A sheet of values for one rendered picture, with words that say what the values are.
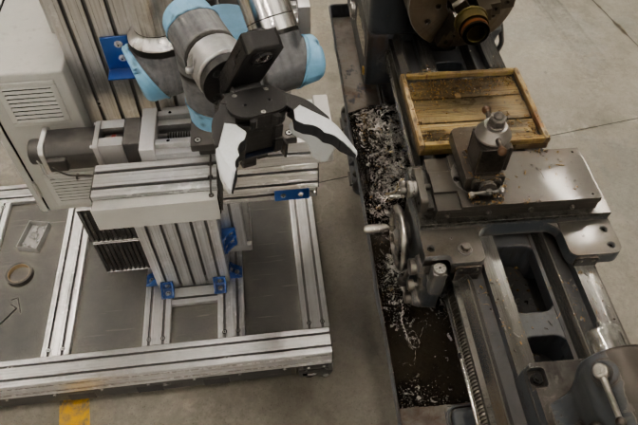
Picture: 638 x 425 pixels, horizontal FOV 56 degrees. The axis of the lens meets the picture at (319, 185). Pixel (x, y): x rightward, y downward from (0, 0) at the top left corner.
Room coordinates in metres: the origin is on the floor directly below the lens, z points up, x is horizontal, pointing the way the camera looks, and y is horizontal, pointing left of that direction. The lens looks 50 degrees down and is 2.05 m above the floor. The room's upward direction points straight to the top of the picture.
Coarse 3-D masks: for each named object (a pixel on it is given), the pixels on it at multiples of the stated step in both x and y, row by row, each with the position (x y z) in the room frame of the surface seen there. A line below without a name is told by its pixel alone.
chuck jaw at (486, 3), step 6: (474, 0) 1.50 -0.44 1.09; (480, 0) 1.47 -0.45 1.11; (486, 0) 1.46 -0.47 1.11; (492, 0) 1.46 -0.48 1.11; (498, 0) 1.46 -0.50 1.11; (504, 0) 1.47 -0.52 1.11; (510, 0) 1.47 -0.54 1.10; (480, 6) 1.44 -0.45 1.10; (486, 6) 1.44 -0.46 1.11; (492, 6) 1.45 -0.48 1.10; (498, 6) 1.45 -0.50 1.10; (504, 6) 1.47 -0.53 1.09; (510, 6) 1.47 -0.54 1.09; (492, 12) 1.45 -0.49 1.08; (498, 12) 1.45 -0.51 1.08
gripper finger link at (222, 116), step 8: (224, 104) 0.51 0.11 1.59; (216, 112) 0.49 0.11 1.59; (224, 112) 0.49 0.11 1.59; (216, 120) 0.48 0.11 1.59; (224, 120) 0.48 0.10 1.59; (232, 120) 0.48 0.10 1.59; (240, 120) 0.49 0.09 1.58; (248, 120) 0.49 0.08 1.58; (216, 128) 0.46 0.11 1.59; (216, 136) 0.45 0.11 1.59; (216, 144) 0.44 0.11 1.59
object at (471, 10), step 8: (472, 8) 1.40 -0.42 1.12; (480, 8) 1.41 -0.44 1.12; (456, 16) 1.41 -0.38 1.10; (464, 16) 1.38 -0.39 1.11; (472, 16) 1.37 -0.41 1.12; (480, 16) 1.38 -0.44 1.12; (456, 24) 1.40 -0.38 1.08; (464, 24) 1.36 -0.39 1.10; (472, 24) 1.35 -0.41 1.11; (480, 24) 1.35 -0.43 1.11; (488, 24) 1.38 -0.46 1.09; (464, 32) 1.34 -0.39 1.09; (472, 32) 1.39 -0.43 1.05; (480, 32) 1.38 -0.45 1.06; (488, 32) 1.35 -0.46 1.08; (464, 40) 1.35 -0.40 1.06; (472, 40) 1.35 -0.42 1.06; (480, 40) 1.35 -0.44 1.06
